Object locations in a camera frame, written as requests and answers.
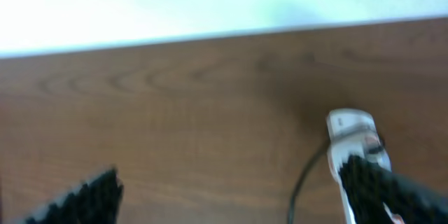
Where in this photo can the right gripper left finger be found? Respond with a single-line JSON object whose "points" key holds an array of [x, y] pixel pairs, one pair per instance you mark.
{"points": [[94, 201]]}

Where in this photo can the white power strip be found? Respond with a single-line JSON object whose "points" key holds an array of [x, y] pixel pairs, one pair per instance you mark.
{"points": [[353, 132]]}

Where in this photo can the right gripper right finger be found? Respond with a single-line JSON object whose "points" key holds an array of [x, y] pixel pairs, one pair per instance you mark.
{"points": [[377, 195]]}

